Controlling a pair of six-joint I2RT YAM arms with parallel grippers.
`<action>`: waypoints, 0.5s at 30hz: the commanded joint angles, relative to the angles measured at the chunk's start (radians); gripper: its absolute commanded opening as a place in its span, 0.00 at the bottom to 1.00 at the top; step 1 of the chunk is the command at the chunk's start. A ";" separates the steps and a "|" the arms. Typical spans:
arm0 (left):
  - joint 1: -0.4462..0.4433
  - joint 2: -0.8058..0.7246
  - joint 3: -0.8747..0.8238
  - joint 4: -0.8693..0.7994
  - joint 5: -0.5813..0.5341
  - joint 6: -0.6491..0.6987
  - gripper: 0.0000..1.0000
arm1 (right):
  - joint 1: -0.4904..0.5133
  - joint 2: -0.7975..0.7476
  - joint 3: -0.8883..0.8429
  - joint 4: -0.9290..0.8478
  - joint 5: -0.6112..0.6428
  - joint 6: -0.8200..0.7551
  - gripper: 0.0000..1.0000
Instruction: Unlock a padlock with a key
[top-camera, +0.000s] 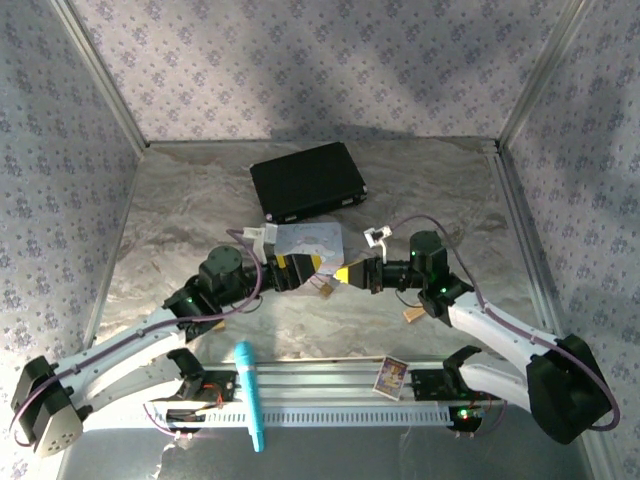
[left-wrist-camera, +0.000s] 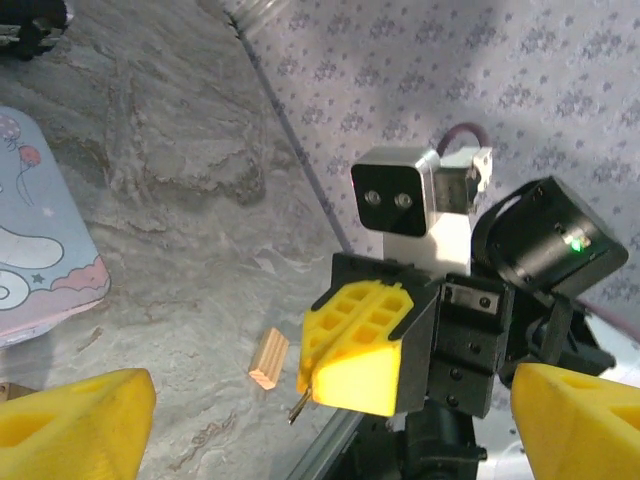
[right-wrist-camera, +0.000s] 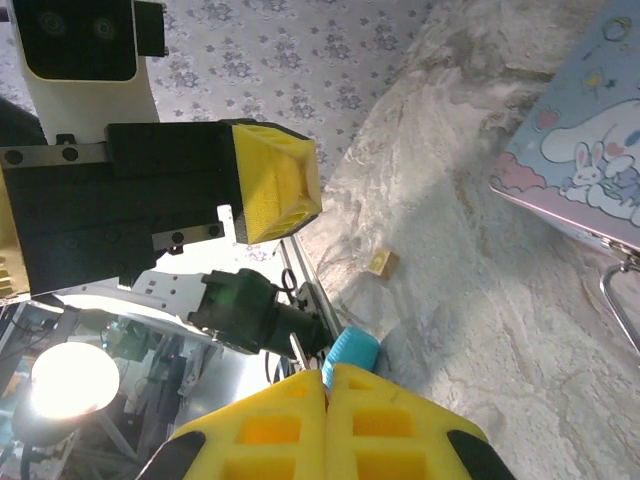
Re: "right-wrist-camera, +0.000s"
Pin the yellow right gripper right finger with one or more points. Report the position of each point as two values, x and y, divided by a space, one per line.
380 440

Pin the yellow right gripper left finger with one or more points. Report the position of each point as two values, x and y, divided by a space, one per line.
280 440

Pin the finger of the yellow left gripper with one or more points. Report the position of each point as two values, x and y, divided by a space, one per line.
270 185
9 250

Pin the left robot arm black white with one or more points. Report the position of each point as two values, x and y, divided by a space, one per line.
240 310

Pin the small wooden cube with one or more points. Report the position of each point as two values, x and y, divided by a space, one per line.
385 263

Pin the bright round lamp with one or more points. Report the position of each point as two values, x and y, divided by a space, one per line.
70 385

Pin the pastel cartoon tin box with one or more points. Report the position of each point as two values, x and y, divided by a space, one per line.
575 125

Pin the aluminium frame rail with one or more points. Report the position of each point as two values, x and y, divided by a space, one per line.
305 270

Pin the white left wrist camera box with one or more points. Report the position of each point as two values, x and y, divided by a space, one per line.
85 100

